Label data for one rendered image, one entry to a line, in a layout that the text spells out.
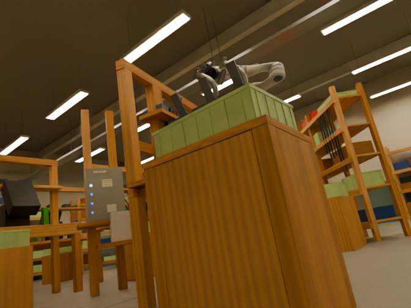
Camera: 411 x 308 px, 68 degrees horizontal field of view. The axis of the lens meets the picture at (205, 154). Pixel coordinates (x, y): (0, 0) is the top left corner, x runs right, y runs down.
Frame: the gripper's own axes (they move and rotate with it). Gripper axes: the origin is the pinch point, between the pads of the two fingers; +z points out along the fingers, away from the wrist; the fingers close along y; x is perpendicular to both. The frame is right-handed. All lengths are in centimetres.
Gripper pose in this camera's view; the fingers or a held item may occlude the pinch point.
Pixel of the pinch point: (200, 74)
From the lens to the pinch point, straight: 160.6
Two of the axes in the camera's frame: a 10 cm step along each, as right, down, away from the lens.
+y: 3.0, -8.4, -4.5
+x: 8.4, 4.6, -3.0
